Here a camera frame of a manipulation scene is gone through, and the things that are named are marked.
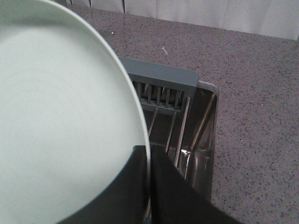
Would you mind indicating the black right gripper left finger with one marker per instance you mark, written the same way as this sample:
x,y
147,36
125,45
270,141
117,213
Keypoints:
x,y
124,201

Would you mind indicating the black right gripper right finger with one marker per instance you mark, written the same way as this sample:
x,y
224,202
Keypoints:
x,y
174,201

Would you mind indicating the pale green round plate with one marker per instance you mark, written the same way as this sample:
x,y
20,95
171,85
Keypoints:
x,y
69,114

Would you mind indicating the stainless steel sink basin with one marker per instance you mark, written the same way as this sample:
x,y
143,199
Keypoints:
x,y
198,142

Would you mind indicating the grey-blue wire dish rack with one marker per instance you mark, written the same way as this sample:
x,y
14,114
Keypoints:
x,y
166,95

